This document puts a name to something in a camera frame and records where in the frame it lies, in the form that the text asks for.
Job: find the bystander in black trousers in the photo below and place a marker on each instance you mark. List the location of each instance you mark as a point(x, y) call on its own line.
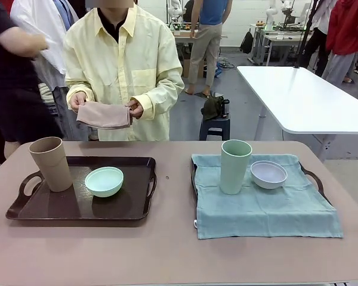
point(314, 44)

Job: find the person's left forearm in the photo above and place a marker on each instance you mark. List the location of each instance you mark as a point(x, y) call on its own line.
point(161, 99)

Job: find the tall brown cup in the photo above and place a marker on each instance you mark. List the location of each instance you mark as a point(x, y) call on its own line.
point(53, 169)

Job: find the white table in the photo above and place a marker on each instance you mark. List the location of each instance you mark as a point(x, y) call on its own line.
point(301, 98)

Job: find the person in yellow shirt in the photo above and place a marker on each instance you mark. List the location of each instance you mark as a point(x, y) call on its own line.
point(122, 59)

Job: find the grey plastic stool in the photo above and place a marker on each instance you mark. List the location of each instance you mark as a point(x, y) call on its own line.
point(214, 128)

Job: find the olive green bag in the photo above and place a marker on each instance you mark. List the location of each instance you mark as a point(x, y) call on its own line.
point(211, 107)

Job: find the black backpack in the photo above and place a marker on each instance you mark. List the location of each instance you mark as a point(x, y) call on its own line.
point(247, 43)

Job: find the bystander in blue shirt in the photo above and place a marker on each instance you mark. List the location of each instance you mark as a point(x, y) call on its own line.
point(206, 38)

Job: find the pale lavender bowl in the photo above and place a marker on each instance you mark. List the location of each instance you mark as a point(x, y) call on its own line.
point(268, 178)

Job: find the bystander in white shirt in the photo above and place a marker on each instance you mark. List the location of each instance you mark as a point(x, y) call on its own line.
point(50, 18)

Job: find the bystander in red jacket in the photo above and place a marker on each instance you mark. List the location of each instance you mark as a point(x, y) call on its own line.
point(346, 26)

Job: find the teal cloth mat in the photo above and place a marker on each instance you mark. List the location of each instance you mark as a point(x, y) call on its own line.
point(256, 214)

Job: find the mint green bowl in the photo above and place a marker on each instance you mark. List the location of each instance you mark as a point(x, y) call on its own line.
point(104, 186)

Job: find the beige cloth mat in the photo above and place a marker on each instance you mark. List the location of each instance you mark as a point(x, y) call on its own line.
point(104, 116)

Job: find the person's right forearm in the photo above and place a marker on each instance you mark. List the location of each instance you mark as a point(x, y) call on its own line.
point(77, 86)

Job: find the person's right hand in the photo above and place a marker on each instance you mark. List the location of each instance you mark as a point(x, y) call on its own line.
point(77, 101)

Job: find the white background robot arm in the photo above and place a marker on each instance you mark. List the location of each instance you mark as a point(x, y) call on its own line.
point(271, 12)

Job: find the bystander hand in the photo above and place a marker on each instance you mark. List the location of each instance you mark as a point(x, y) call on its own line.
point(40, 43)

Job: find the grey background workbench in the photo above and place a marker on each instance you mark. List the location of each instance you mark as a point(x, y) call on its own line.
point(271, 38)

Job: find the person's left hand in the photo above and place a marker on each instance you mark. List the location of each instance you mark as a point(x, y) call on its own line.
point(138, 108)

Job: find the bystander in dark navy shirt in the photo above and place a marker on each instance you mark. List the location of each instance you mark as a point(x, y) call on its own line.
point(12, 89)

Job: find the black stand pole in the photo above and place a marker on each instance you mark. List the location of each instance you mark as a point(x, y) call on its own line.
point(302, 35)

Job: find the tall pale green cup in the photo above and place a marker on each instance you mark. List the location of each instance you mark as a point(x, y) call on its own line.
point(234, 172)

